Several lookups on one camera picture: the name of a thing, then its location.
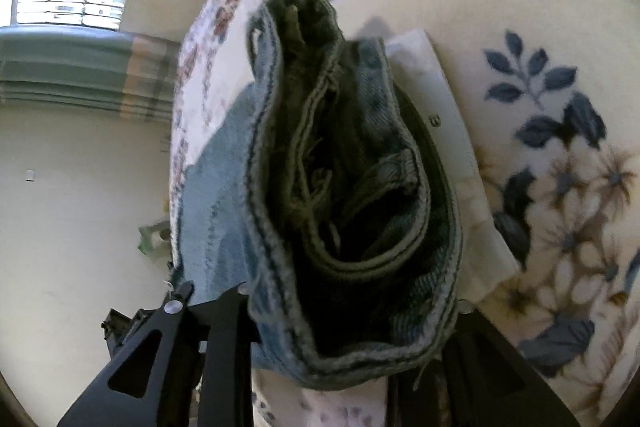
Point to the floral bed blanket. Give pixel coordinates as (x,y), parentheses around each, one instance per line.
(549,93)

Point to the green striped curtain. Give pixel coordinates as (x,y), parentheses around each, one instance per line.
(130,75)

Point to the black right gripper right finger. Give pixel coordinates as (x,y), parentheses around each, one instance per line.
(477,379)

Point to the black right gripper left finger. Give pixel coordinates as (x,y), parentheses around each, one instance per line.
(177,349)

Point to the green white floor clutter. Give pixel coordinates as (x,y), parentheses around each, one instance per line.
(155,238)

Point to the blue denim jeans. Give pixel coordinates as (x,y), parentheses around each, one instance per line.
(322,191)

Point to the white folded garment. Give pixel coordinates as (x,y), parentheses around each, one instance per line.
(486,260)

